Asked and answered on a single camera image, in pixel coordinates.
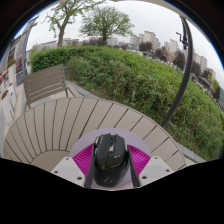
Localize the grey sign pillar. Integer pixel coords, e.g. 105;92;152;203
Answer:
14;15;40;87

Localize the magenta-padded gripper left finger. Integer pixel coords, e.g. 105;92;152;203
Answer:
50;143;96;189

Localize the round leafy green tree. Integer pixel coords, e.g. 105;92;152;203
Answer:
78;5;135;46

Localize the white planter with flowers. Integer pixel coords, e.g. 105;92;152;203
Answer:
5;57;18;88
0;88;17;127

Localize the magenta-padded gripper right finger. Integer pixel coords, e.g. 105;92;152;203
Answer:
126;144;175;189

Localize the black computer mouse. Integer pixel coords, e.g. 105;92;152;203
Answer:
92;132;131;188

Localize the dark grey shopfront building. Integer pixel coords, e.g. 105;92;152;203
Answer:
1;44;18;73

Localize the lavender mouse pad with wrist rest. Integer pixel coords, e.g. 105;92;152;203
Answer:
68;127;153;190

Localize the beige patio umbrella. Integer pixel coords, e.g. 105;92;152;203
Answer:
109;0;195;129

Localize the brown slatted outdoor chair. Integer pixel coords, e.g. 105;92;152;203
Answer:
22;63;83;113

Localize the tall sparse-leaved tree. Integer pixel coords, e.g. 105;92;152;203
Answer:
42;0;105;49

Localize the green hedge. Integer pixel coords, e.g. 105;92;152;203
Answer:
29;44;224;162

